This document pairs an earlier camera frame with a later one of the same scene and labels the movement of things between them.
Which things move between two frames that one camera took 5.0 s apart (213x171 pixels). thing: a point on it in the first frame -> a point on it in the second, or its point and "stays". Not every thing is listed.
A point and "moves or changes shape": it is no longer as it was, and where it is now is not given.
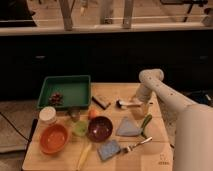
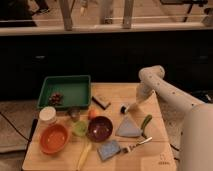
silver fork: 129,148 stays
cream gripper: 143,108 -> 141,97
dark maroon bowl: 100,129 stays
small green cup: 81,128 stays
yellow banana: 84,157 stays
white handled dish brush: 125,105 moves or changes shape
